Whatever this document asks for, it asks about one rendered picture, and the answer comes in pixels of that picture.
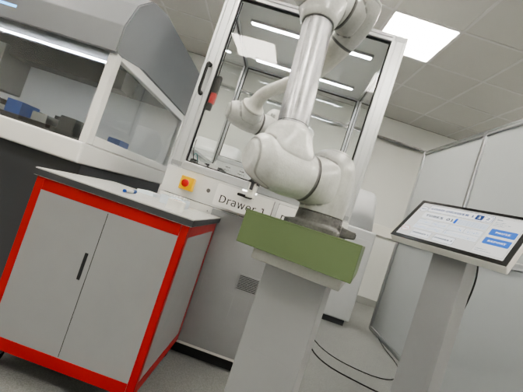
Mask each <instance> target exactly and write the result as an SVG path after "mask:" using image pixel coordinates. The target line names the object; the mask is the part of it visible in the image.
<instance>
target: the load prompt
mask: <svg viewBox="0 0 523 392"><path fill-rule="evenodd" d="M427 211H428V212H436V213H440V214H444V215H451V216H455V217H459V218H464V219H471V220H476V221H480V222H487V223H492V221H493V220H494V219H495V218H496V217H494V216H490V215H481V214H477V213H472V212H464V211H460V210H455V209H451V208H443V207H438V206H434V205H432V206H431V207H430V208H429V209H428V210H427Z"/></svg>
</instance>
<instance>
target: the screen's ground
mask: <svg viewBox="0 0 523 392"><path fill-rule="evenodd" d="M422 206H426V207H431V206H432V204H427V203H424V204H423V205H422ZM422 206H421V207H422ZM434 206H438V207H443V208H450V207H445V206H440V205H434ZM421 207H420V208H421ZM451 209H455V210H460V211H464V212H472V211H467V210H463V209H458V208H451ZM472 213H477V214H481V215H489V214H485V213H480V212H472ZM448 216H449V217H453V218H456V219H464V218H459V217H455V216H451V215H444V214H440V213H436V212H428V211H426V212H423V211H419V209H418V210H417V211H416V212H415V213H414V214H413V215H412V216H411V217H410V218H409V219H408V220H407V222H406V223H405V224H406V225H410V226H413V225H414V224H415V223H416V222H417V221H418V220H419V219H420V218H423V219H429V220H433V221H437V222H443V223H447V224H451V225H455V226H460V225H456V224H453V223H449V222H444V220H445V219H446V218H447V217H448ZM490 216H494V217H496V218H495V219H494V220H493V221H492V223H487V222H480V221H476V220H471V219H464V220H468V221H472V222H479V223H483V224H487V225H489V227H488V228H487V229H486V230H481V229H475V230H479V231H483V232H484V233H483V234H482V236H481V237H480V238H479V239H478V240H477V241H476V242H475V243H474V242H471V241H467V240H462V239H459V238H455V237H452V236H448V237H451V238H455V239H456V240H455V241H454V242H453V244H452V245H448V244H446V243H440V242H437V241H434V240H431V238H432V237H433V236H434V235H435V234H439V233H434V232H431V231H427V230H424V229H420V230H423V231H427V232H430V233H432V234H431V235H430V236H429V237H428V238H427V239H426V238H422V237H419V236H414V235H411V234H410V233H411V231H412V230H413V229H418V228H415V227H411V228H410V229H409V230H408V231H405V230H403V229H399V230H398V231H397V233H402V234H405V235H408V236H414V237H416V238H420V239H423V240H428V241H431V242H434V243H439V244H442V245H445V246H449V247H453V248H457V249H459V250H465V251H468V252H471V253H474V254H479V255H482V256H485V257H490V258H493V259H497V260H499V261H503V260H504V258H505V257H506V256H507V255H508V253H509V252H510V250H511V249H512V247H513V246H514V245H515V244H516V243H517V241H518V239H519V238H520V237H521V235H522V234H523V220H520V219H511V218H507V217H502V216H498V215H490ZM461 227H465V228H469V229H474V228H471V227H467V226H461ZM491 229H499V230H503V231H507V232H511V233H518V234H519V235H518V236H517V238H516V239H515V240H509V239H505V238H502V237H498V236H492V235H488V233H489V232H490V230H491ZM439 235H442V236H446V235H443V234H439ZM486 236H488V237H491V238H494V239H498V240H504V241H508V242H512V244H511V245H510V247H509V248H508V249H504V248H501V247H495V246H492V245H489V244H485V243H481V242H482V241H483V239H484V238H485V237H486Z"/></svg>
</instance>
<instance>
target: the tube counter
mask: <svg viewBox="0 0 523 392"><path fill-rule="evenodd" d="M444 222H449V223H453V224H456V225H460V226H467V227H471V228H474V229H481V230H486V229H487V228H488V227H489V225H487V224H483V223H479V222H472V221H468V220H464V219H456V218H453V217H449V216H448V217H447V218H446V219H445V220H444Z"/></svg>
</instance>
